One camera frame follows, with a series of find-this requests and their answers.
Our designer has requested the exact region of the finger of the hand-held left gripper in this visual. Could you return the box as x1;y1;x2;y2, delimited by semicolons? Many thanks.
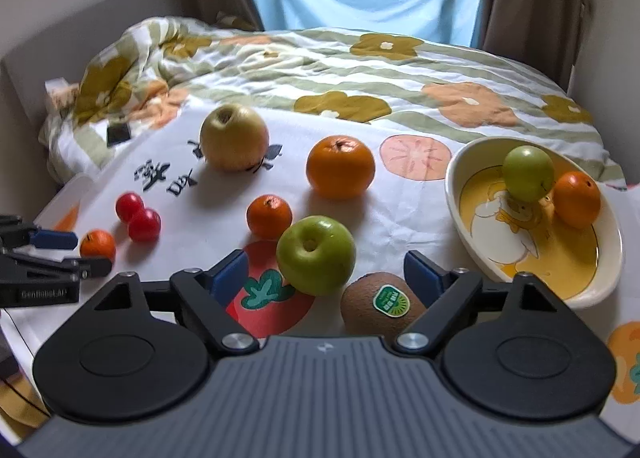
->
10;247;113;284
0;214;79;253

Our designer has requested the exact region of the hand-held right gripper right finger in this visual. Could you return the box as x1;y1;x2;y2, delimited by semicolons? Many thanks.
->
392;249;554;354

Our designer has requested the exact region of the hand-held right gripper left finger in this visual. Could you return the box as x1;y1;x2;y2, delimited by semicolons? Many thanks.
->
92;248;261;355

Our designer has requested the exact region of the small tangerine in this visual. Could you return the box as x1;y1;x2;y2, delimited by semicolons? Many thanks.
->
80;230;117;263
246;194;293;241
552;171;602;230

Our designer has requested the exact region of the brown kiwi with green sticker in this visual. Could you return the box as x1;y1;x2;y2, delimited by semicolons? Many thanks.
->
341;271;427;338

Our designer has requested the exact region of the red cherry tomato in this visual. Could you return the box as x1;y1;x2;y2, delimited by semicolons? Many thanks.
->
128;208;162;243
115;192;146;224

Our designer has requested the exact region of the cream bowl with duck print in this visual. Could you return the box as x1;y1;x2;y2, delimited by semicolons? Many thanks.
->
445;136;624;310

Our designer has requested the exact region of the large green apple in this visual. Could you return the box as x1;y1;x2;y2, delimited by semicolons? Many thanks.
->
276;216;357;297

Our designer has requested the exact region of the large orange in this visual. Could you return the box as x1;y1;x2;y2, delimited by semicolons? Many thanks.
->
306;135;376;200

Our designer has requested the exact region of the yellow apple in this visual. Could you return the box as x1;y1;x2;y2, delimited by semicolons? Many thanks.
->
200;104;270;173

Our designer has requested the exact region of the small green apple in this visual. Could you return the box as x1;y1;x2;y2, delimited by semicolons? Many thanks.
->
502;146;556;203

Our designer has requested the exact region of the white fruit-printed cloth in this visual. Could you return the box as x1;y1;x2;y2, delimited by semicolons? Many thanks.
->
0;105;640;444

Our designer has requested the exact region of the small black card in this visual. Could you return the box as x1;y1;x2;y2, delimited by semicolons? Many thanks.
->
106;123;131;147

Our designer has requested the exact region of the beige headboard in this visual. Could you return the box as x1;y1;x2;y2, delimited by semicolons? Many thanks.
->
0;0;201;129

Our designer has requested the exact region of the floral striped blanket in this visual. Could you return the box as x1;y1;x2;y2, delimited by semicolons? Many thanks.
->
39;15;628;191

